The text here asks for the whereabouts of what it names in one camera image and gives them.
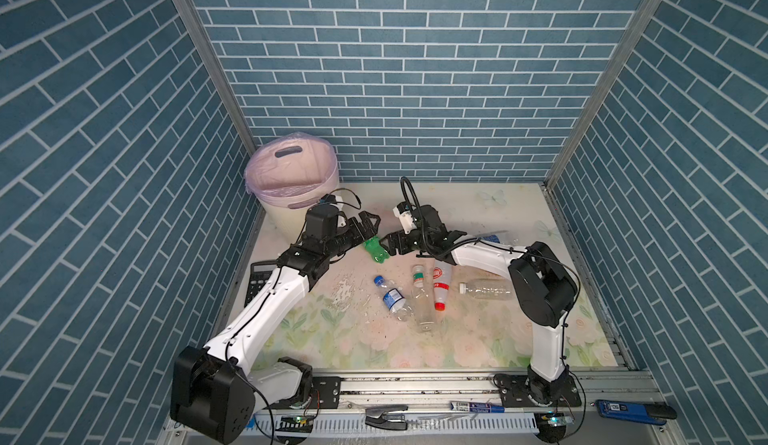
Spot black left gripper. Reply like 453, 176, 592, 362
322, 211, 381, 261

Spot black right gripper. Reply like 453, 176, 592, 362
377, 229, 433, 255

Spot white bottle red cap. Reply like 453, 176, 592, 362
432, 261, 453, 311

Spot green soda bottle yellow cap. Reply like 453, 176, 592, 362
363, 237, 390, 264

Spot clear bottle blue cap label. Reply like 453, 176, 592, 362
373, 275, 413, 322

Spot clear bottle green white cap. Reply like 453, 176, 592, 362
411, 265, 436, 333

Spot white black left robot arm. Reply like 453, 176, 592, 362
169, 204, 381, 444

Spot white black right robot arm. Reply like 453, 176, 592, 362
382, 202, 579, 390

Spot cream bin with pink liner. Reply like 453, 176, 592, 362
244, 133, 339, 243

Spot black calculator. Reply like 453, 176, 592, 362
244, 260, 276, 306

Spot blue marker pen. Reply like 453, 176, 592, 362
450, 401, 505, 414

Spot black pliers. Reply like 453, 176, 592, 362
364, 404, 409, 431

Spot blue black hand tool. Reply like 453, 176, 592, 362
595, 399, 678, 426

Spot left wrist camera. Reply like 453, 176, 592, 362
302, 194, 347, 242

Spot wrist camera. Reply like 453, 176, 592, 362
302, 194, 347, 242
393, 201, 417, 234

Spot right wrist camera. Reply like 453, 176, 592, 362
393, 201, 417, 234

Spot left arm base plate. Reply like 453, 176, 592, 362
300, 376, 342, 410

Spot white slotted cable duct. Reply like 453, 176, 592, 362
246, 413, 539, 438

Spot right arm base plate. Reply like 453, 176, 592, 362
492, 369, 583, 408

